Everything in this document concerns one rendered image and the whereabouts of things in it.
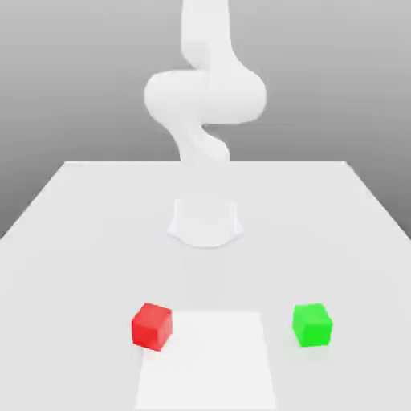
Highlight small red cube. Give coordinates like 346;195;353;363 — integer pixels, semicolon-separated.
131;302;173;352

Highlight small green cube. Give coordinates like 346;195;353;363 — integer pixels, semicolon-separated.
291;302;334;348

